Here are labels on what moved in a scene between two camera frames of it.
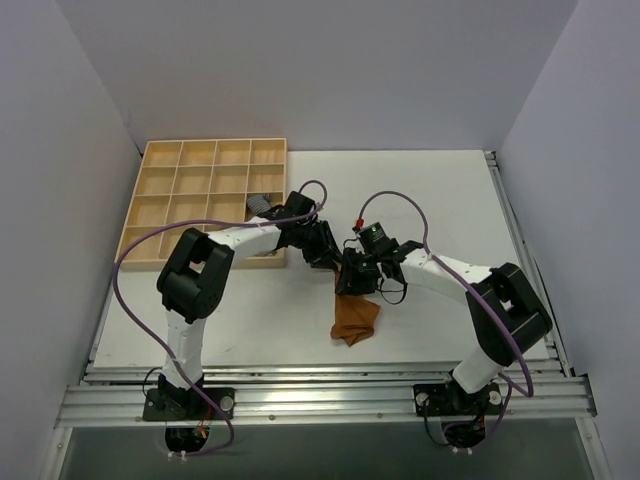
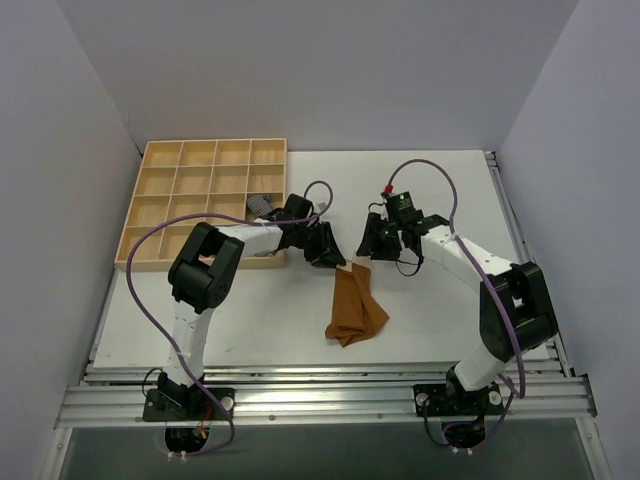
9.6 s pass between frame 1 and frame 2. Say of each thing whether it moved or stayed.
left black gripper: stayed
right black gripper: moved
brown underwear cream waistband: stayed
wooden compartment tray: stayed
